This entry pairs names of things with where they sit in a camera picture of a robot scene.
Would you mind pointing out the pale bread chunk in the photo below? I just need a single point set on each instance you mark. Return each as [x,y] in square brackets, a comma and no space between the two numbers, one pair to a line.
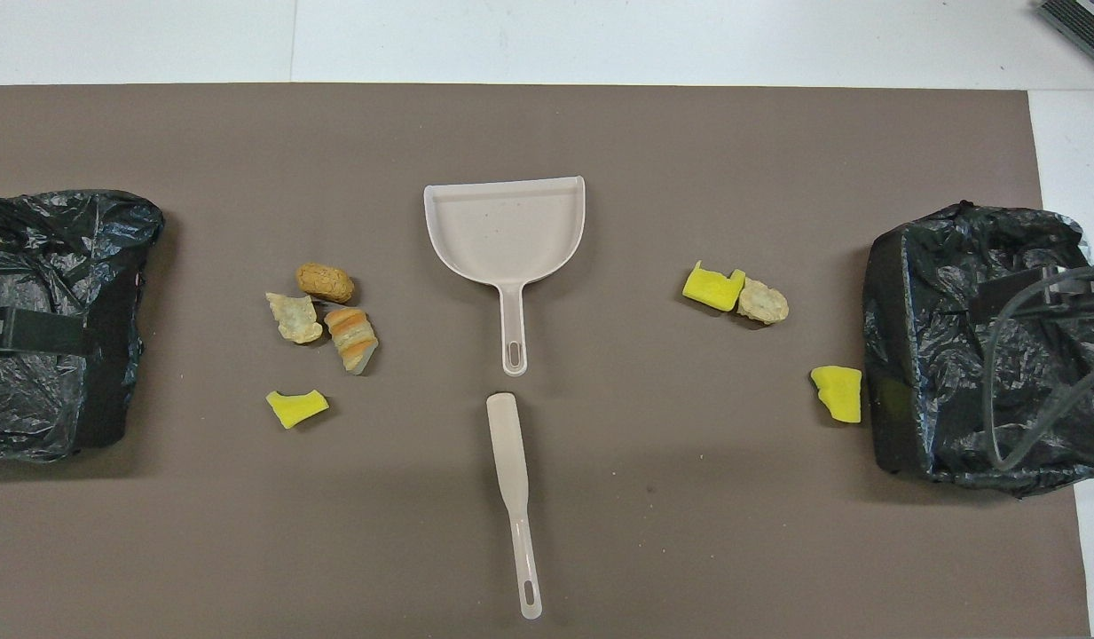
[764,302]

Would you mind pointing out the pale cracker chunk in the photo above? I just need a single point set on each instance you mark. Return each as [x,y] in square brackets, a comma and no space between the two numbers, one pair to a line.
[295,318]

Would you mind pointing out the brown bread roll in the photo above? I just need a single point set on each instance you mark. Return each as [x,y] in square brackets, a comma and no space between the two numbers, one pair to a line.
[325,282]

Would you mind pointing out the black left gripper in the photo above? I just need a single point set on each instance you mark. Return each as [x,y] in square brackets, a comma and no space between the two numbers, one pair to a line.
[41,330]

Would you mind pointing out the black bag lined bin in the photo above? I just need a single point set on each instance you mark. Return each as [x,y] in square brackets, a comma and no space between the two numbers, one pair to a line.
[59,248]
[937,355]

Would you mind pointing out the beige plastic dustpan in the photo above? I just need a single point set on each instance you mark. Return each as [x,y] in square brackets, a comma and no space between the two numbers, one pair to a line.
[511,231]

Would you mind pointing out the brown table mat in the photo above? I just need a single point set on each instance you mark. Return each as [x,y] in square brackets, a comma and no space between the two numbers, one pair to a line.
[600,532]

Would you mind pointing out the notched yellow sponge piece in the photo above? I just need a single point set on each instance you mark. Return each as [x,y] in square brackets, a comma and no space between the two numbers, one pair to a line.
[712,288]

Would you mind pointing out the striped orange bread piece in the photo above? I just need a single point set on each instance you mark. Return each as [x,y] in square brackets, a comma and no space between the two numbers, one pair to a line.
[351,339]

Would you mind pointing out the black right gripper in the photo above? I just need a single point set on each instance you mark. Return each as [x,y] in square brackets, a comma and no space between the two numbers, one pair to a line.
[1043,302]

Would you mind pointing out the beige hand brush black bristles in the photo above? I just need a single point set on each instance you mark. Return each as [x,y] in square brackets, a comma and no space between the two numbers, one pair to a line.
[508,444]

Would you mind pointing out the grey ribbed device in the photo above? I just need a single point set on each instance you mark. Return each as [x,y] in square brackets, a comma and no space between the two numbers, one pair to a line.
[1083,22]

